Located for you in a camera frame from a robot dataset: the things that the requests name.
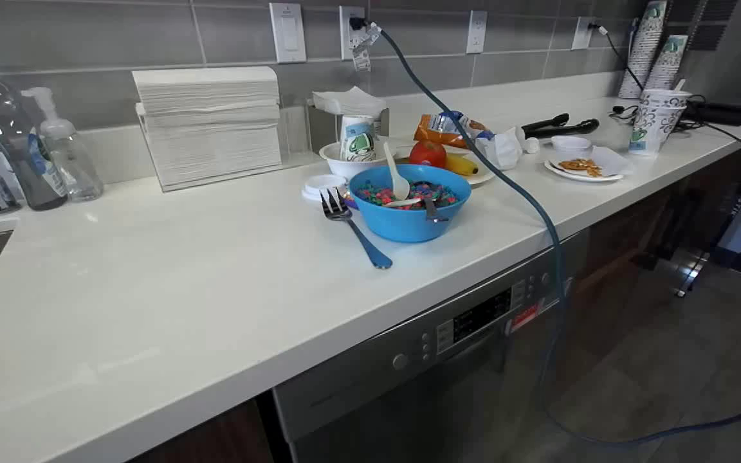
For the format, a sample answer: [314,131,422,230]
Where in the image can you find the white bowl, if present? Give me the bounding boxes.
[317,138,381,182]

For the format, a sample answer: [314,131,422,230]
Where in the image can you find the red tomato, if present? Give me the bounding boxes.
[406,138,451,171]

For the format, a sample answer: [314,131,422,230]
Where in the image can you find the thin black cable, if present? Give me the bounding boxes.
[588,20,647,93]

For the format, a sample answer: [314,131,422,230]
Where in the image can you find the white wall switch plate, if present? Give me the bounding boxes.
[267,0,308,65]

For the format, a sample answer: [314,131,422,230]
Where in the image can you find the large printed paper cup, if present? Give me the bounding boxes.
[628,84,692,160]

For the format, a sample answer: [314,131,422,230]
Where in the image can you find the white plastic spoon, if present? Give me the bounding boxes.
[381,138,415,203]

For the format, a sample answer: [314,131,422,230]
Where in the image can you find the stainless steel dishwasher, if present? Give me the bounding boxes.
[269,230,595,463]

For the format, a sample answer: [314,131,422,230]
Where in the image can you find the white paper towel stack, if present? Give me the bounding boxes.
[130,65,286,195]

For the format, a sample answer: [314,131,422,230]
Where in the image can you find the clear pump dispenser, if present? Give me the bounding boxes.
[20,84,105,207]

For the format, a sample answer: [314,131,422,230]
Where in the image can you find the small printed cup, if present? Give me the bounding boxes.
[340,113,381,164]

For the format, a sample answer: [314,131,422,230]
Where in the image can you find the crumpled white wrapper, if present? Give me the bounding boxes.
[473,127,527,172]

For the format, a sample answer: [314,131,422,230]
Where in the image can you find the yellow banana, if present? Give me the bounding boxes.
[443,151,483,180]

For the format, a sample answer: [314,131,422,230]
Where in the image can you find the white power adapter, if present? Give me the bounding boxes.
[346,16,385,75]

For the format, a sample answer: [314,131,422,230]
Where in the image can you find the grey-blue cable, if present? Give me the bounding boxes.
[359,20,741,454]

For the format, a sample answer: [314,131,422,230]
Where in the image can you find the orange snack bag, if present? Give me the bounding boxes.
[412,110,487,151]

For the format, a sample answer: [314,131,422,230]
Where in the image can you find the black tongs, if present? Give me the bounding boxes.
[520,110,601,145]

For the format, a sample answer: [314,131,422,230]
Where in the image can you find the orange snack pieces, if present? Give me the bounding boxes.
[556,156,604,180]

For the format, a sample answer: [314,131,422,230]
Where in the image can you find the dark blue fork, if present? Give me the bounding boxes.
[317,189,397,272]

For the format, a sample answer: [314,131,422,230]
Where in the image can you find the white wall outlet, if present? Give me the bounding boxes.
[568,16,597,51]
[336,6,372,65]
[462,7,491,57]

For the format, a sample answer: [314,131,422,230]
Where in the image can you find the blue plastic bowl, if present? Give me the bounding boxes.
[346,163,473,247]

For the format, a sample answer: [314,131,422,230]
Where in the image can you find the green cap soap bottle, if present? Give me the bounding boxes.
[0,42,70,213]

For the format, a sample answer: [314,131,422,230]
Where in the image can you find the dark wood cabinet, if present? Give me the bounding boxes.
[572,138,741,367]

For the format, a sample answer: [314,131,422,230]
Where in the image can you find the white paper plate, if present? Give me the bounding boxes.
[542,145,636,185]

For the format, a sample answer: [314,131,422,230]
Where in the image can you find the sleeved paper cup stack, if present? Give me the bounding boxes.
[642,34,692,93]
[614,0,672,102]

